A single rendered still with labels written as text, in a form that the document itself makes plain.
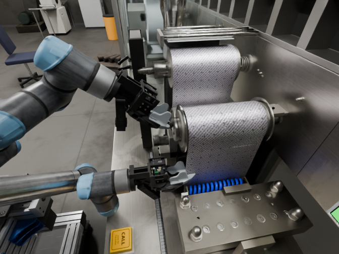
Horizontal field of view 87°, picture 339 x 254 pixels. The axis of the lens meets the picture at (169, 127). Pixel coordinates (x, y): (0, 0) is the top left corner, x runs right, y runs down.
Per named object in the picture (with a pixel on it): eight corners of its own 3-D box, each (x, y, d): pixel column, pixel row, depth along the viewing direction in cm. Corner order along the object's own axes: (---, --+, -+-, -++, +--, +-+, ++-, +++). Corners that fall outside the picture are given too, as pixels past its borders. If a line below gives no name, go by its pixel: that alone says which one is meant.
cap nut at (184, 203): (178, 200, 61) (178, 193, 58) (188, 198, 61) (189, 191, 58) (180, 210, 58) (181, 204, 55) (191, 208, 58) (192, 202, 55)
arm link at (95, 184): (86, 184, 61) (78, 169, 56) (119, 179, 63) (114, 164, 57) (81, 206, 55) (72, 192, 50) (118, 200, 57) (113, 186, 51)
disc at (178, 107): (174, 131, 65) (175, 95, 56) (176, 131, 65) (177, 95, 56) (184, 163, 54) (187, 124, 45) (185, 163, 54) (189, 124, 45)
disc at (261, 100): (240, 124, 69) (251, 88, 59) (241, 124, 69) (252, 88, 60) (262, 152, 57) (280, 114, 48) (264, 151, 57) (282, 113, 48)
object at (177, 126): (175, 146, 55) (171, 129, 60) (181, 145, 55) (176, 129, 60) (176, 129, 50) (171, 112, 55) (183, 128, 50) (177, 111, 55)
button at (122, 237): (112, 232, 65) (111, 230, 63) (131, 229, 66) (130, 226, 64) (111, 255, 60) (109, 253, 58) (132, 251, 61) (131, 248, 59)
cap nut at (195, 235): (188, 229, 54) (189, 223, 51) (200, 227, 54) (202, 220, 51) (191, 243, 51) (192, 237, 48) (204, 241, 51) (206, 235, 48)
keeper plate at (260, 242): (232, 253, 59) (240, 241, 52) (260, 247, 61) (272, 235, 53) (235, 262, 57) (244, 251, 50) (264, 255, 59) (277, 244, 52)
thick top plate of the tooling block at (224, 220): (173, 205, 65) (174, 197, 61) (274, 188, 70) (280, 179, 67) (184, 258, 53) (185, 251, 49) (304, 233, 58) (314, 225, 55)
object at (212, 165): (183, 185, 66) (187, 151, 54) (243, 176, 69) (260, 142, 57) (184, 187, 65) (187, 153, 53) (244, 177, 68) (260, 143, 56)
